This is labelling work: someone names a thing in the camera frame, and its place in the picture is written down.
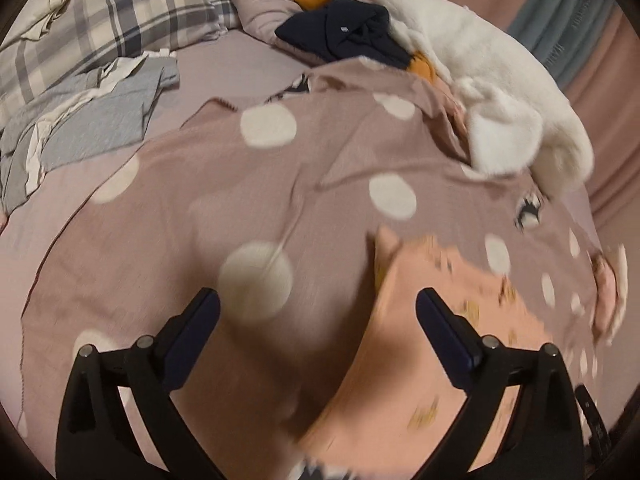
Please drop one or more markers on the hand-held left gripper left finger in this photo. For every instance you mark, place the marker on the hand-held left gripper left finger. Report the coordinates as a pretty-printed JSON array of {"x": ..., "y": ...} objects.
[{"x": 192, "y": 330}]

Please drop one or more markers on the grey-blue ruffled garment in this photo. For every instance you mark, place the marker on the grey-blue ruffled garment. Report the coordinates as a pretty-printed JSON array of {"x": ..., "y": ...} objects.
[{"x": 100, "y": 110}]

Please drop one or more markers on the white fluffy blanket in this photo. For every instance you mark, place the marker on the white fluffy blanket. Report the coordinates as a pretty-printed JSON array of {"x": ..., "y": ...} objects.
[{"x": 480, "y": 65}]

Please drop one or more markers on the teal curtain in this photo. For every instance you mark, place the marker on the teal curtain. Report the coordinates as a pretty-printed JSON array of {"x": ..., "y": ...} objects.
[{"x": 565, "y": 25}]

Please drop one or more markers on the white folded clothes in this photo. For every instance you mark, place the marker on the white folded clothes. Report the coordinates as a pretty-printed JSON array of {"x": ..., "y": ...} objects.
[{"x": 35, "y": 15}]

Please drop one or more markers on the orange printed baby onesie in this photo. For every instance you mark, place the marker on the orange printed baby onesie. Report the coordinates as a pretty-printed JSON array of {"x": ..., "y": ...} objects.
[{"x": 400, "y": 385}]

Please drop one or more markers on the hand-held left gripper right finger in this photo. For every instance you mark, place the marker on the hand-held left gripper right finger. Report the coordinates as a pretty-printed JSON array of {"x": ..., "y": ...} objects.
[{"x": 442, "y": 330}]

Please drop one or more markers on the navy garment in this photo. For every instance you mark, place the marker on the navy garment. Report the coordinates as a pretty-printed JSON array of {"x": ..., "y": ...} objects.
[{"x": 345, "y": 30}]

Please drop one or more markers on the mauve polka dot duvet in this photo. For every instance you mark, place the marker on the mauve polka dot duvet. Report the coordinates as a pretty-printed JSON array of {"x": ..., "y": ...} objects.
[{"x": 225, "y": 185}]

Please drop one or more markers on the plaid pillow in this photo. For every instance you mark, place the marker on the plaid pillow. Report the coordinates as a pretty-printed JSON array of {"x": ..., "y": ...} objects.
[{"x": 125, "y": 15}]

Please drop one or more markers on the bed with mauve sheet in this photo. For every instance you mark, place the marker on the bed with mauve sheet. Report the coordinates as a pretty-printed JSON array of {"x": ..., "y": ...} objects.
[{"x": 225, "y": 72}]

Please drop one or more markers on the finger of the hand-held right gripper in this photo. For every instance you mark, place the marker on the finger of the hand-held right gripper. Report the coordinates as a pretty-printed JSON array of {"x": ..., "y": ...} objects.
[{"x": 592, "y": 420}]

